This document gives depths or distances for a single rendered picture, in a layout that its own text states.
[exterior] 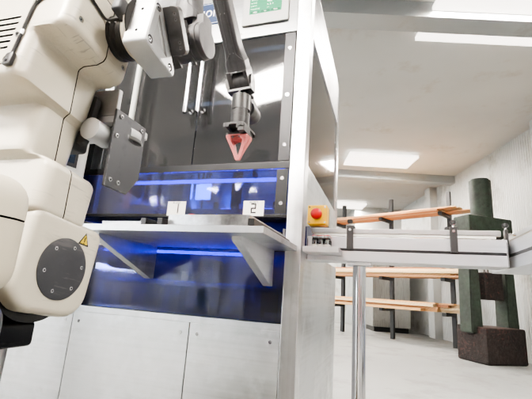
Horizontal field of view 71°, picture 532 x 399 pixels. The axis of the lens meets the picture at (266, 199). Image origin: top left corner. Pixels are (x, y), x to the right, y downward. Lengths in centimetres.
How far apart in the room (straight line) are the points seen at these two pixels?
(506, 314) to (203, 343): 524
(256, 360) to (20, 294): 92
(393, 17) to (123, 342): 326
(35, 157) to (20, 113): 10
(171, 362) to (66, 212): 95
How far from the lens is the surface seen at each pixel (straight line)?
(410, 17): 383
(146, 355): 162
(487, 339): 578
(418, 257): 145
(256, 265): 122
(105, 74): 83
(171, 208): 161
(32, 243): 69
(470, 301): 583
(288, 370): 139
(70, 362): 184
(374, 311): 927
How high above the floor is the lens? 71
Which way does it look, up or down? 14 degrees up
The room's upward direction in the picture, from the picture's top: 4 degrees clockwise
